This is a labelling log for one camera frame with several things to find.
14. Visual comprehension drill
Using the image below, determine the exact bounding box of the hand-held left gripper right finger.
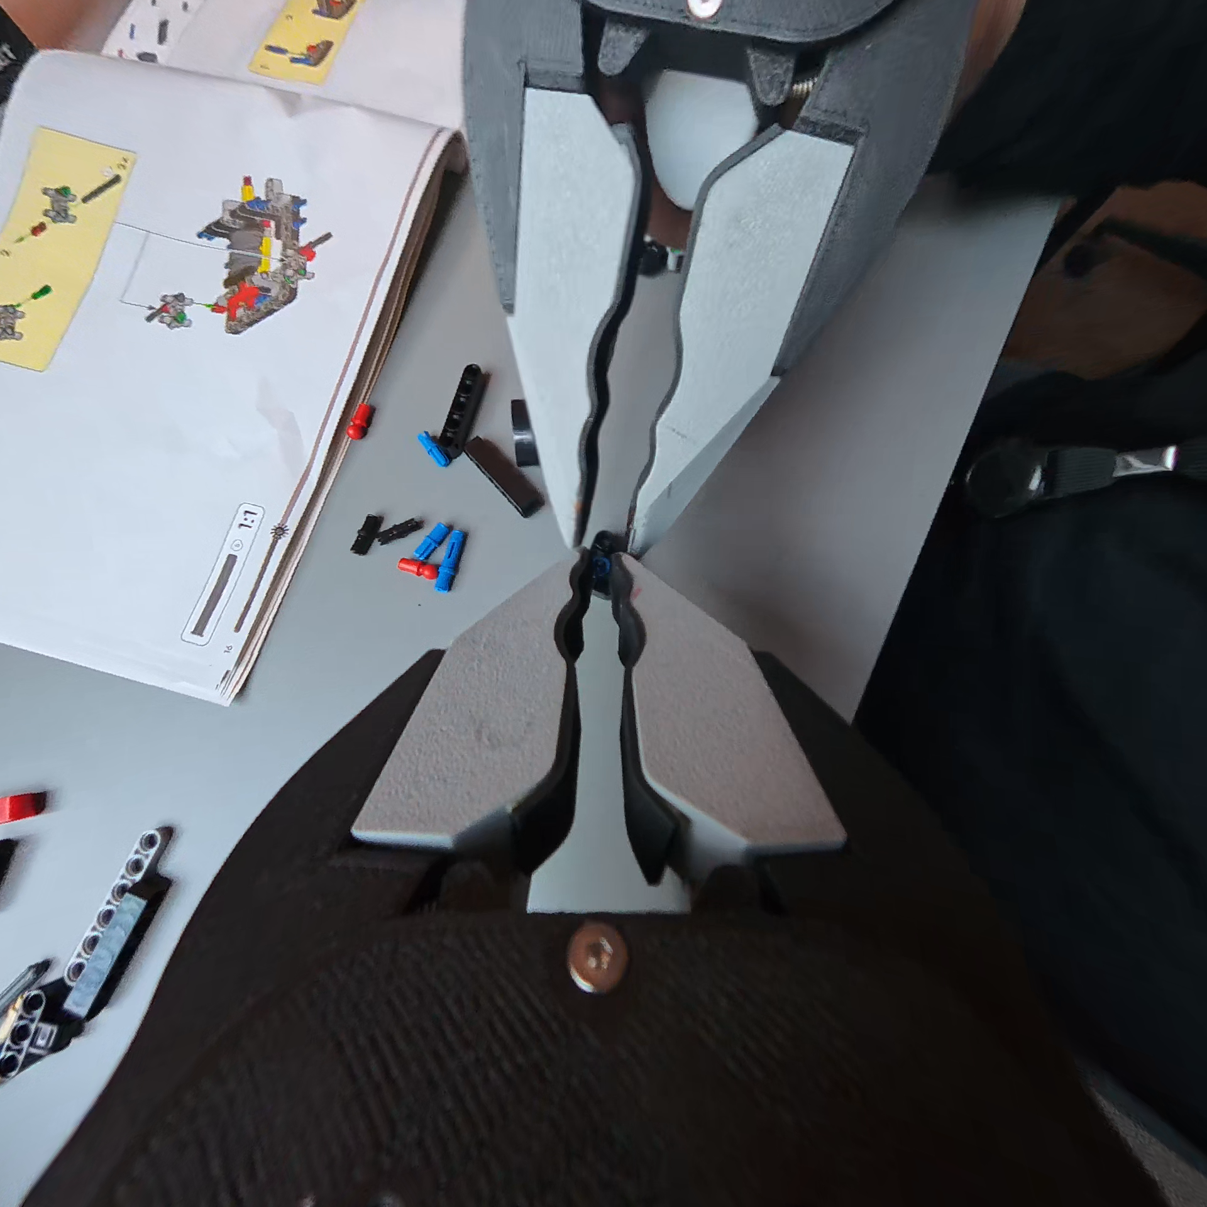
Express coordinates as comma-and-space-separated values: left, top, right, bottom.
608, 551, 848, 889

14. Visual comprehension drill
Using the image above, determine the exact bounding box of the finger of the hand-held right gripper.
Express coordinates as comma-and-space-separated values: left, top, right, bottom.
627, 120, 861, 557
507, 84, 650, 550

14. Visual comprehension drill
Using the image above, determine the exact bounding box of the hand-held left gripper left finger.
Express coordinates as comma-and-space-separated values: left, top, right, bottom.
352, 551, 594, 873

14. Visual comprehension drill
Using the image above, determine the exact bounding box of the blue pin with black connector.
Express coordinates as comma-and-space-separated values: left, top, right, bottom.
584, 530, 631, 599

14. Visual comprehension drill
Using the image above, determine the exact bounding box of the person's right forearm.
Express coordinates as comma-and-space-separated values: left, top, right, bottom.
928, 0, 1207, 204

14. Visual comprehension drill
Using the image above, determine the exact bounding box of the black lego beam with holes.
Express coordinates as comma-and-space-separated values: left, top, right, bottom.
440, 363, 490, 461

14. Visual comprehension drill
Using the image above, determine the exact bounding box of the black flat lego tile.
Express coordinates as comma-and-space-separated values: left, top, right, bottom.
464, 435, 546, 518

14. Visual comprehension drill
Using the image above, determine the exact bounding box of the pile of loose lego pieces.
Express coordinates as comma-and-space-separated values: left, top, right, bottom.
0, 790, 177, 1082

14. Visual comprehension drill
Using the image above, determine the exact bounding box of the lego instruction booklet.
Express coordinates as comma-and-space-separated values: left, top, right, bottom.
0, 0, 470, 708

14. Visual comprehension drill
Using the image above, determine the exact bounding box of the grey cushion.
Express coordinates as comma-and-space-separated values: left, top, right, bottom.
1085, 1060, 1207, 1184

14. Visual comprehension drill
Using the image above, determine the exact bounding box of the black strap with buckle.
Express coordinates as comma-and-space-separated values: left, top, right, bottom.
964, 438, 1183, 518

